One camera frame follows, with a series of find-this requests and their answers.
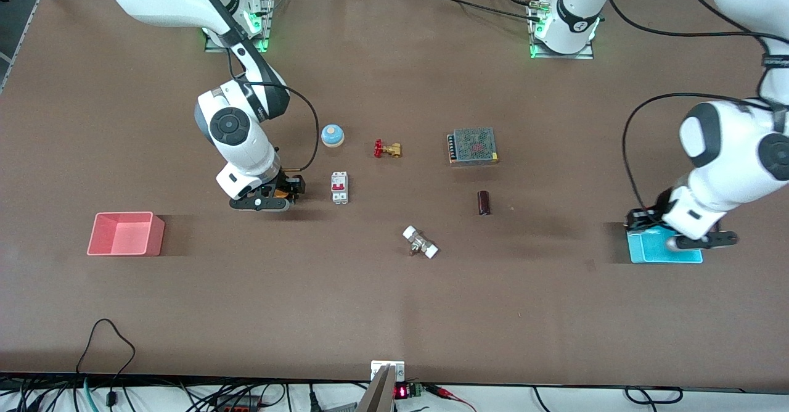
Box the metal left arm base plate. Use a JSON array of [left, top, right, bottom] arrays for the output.
[[529, 0, 595, 60]]

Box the black coiled cable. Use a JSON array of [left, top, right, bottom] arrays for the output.
[[624, 386, 684, 406]]

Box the grey metal camera bracket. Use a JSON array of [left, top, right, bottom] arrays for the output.
[[356, 360, 406, 412]]

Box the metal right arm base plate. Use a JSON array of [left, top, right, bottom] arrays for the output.
[[204, 0, 276, 54]]

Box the metal mesh power supply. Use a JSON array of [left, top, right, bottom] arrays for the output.
[[447, 127, 499, 166]]

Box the white capped brass fitting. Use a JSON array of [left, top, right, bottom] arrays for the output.
[[402, 225, 439, 260]]

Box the red clip wire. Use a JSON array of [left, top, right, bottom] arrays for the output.
[[430, 385, 478, 412]]

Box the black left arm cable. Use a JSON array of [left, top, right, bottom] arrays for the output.
[[603, 0, 789, 215]]

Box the cyan plastic box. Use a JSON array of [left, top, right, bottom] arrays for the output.
[[626, 224, 704, 265]]

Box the pink plastic box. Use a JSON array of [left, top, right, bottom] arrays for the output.
[[87, 212, 166, 257]]

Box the black looped cable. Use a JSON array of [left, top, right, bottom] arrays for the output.
[[75, 318, 137, 408]]

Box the black power strip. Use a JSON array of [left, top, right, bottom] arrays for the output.
[[211, 398, 264, 412]]

